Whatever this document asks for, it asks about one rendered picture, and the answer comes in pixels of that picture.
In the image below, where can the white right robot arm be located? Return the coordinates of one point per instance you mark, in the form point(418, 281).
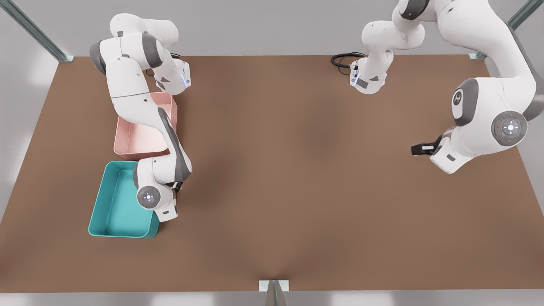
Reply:
point(127, 80)

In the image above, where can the pink plastic tray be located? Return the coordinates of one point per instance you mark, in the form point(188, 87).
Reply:
point(140, 136)

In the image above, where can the teal plastic tray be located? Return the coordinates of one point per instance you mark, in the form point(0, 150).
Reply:
point(119, 204)

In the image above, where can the silver frame post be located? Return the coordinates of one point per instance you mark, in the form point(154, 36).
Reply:
point(274, 293)
point(518, 21)
point(34, 29)

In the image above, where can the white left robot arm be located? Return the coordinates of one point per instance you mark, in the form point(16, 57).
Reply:
point(488, 102)

